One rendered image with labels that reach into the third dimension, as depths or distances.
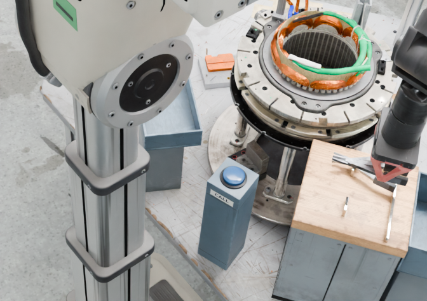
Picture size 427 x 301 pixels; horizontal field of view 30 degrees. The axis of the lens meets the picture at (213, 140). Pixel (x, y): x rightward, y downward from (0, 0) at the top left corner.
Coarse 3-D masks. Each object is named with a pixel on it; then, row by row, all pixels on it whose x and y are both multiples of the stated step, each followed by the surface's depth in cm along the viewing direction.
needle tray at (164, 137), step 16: (192, 96) 153; (176, 112) 155; (192, 112) 155; (144, 128) 146; (160, 128) 152; (176, 128) 152; (192, 128) 153; (144, 144) 147; (160, 144) 148; (176, 144) 149; (192, 144) 150; (160, 160) 164; (176, 160) 165; (160, 176) 168; (176, 176) 170
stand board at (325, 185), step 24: (312, 144) 147; (312, 168) 144; (336, 168) 144; (312, 192) 140; (336, 192) 141; (360, 192) 141; (384, 192) 142; (408, 192) 142; (312, 216) 137; (336, 216) 138; (360, 216) 138; (384, 216) 139; (408, 216) 139; (360, 240) 136; (408, 240) 136
